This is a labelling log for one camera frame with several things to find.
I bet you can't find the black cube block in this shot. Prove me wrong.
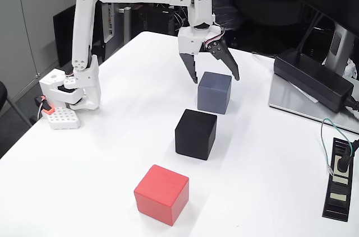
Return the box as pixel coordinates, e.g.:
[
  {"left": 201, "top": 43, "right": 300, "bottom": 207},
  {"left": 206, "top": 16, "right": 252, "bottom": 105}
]
[{"left": 174, "top": 109, "right": 218, "bottom": 161}]

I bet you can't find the green thin cable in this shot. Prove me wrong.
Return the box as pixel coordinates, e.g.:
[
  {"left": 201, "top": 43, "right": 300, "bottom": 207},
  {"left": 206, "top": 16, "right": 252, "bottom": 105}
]
[{"left": 320, "top": 118, "right": 353, "bottom": 176}]

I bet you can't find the black adapter cable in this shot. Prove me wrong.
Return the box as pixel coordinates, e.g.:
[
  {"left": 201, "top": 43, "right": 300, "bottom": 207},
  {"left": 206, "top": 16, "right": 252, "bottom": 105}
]
[{"left": 343, "top": 94, "right": 359, "bottom": 112}]

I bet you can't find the red white arm cable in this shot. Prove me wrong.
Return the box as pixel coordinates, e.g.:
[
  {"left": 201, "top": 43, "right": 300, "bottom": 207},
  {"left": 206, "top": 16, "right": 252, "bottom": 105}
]
[{"left": 204, "top": 28, "right": 225, "bottom": 50}]

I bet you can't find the black power adapter brick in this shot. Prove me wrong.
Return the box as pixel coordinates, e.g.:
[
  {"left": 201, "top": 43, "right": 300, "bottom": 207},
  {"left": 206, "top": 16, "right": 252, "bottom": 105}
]
[{"left": 273, "top": 48, "right": 355, "bottom": 113}]

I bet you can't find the silver monitor stand neck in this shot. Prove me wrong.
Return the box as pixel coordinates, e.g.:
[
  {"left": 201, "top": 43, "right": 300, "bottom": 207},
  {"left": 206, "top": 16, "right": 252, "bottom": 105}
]
[{"left": 322, "top": 22, "right": 357, "bottom": 77}]

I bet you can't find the black computer tower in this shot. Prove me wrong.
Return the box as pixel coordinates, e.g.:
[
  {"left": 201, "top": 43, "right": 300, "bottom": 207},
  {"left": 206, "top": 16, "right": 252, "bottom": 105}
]
[{"left": 130, "top": 3, "right": 180, "bottom": 38}]

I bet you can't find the silver monitor stand base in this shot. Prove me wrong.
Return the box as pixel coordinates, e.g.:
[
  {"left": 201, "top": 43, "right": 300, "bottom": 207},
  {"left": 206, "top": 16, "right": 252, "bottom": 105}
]
[{"left": 268, "top": 73, "right": 359, "bottom": 134}]

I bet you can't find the red cube block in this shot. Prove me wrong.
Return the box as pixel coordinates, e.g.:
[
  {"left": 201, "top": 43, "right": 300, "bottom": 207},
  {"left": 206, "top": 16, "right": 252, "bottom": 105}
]
[{"left": 133, "top": 164, "right": 190, "bottom": 226}]

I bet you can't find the black power plug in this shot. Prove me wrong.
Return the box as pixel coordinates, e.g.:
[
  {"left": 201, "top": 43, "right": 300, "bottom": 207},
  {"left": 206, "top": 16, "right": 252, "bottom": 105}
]
[{"left": 335, "top": 138, "right": 359, "bottom": 173}]

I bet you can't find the grey cube block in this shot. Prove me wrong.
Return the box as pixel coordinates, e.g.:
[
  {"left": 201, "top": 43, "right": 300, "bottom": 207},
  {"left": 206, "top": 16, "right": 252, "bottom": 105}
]
[{"left": 197, "top": 71, "right": 233, "bottom": 115}]

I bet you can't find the black chair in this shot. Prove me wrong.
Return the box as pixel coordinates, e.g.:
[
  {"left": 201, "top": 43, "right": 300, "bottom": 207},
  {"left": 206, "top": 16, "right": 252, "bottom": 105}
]
[{"left": 0, "top": 81, "right": 33, "bottom": 128}]

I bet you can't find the black power strip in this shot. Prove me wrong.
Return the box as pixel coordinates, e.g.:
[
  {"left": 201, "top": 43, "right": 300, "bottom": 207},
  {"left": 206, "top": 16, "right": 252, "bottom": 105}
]
[{"left": 321, "top": 137, "right": 356, "bottom": 222}]

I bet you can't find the bin with plastic bag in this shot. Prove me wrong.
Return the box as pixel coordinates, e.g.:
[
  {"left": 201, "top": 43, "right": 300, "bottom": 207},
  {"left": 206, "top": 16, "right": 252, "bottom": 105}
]
[{"left": 183, "top": 0, "right": 243, "bottom": 32}]

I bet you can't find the crumpled white plastic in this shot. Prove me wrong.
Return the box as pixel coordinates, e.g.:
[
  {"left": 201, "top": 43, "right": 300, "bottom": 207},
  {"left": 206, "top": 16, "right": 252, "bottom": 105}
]
[{"left": 342, "top": 58, "right": 359, "bottom": 81}]

